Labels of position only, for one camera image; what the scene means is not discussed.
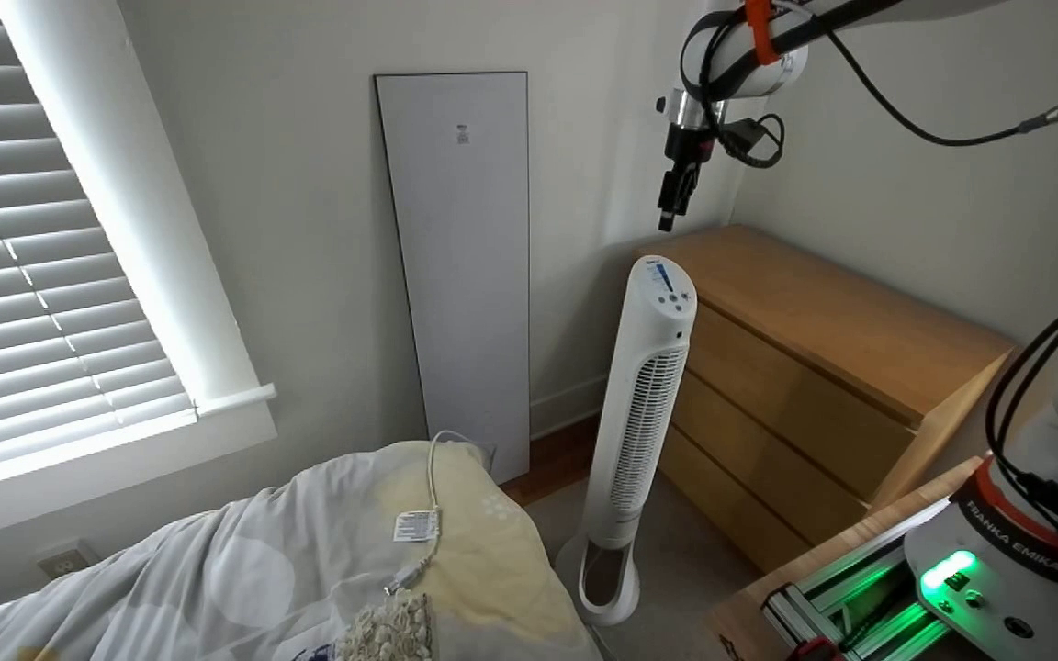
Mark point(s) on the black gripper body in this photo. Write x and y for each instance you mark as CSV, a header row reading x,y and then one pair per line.
x,y
687,147

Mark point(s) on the white tower heater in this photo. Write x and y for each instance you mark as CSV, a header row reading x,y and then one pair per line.
x,y
639,418

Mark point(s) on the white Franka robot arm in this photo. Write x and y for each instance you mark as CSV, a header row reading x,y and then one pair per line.
x,y
737,43

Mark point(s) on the white flat board panel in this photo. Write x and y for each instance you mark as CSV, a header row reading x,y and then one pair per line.
x,y
460,268

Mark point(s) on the light wooden dresser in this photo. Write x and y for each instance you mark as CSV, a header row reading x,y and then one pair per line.
x,y
835,354

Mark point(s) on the white care label tag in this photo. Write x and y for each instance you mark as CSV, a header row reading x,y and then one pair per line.
x,y
411,528

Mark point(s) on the white lace blanket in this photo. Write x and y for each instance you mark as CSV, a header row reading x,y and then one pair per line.
x,y
388,627

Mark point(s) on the white patterned duvet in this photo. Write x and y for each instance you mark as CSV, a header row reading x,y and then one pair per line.
x,y
184,588

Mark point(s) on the white window blinds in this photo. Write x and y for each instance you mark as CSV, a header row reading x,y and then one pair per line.
x,y
36,281

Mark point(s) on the aluminium frame with green light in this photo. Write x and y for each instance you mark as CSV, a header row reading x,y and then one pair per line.
x,y
859,601

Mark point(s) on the white wall outlet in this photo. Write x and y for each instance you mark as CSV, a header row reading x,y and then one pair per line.
x,y
67,561

